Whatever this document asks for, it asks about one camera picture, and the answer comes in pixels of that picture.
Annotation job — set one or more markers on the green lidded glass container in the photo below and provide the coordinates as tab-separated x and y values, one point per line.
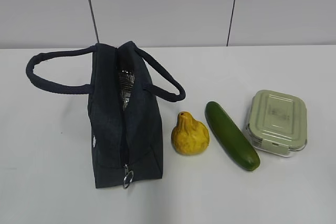
277	123

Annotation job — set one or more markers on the dark blue insulated lunch bag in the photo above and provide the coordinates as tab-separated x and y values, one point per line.
126	125

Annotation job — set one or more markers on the green toy cucumber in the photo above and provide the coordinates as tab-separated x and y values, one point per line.
231	138

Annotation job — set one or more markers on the yellow toy pear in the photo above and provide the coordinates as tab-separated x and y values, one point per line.
189	136

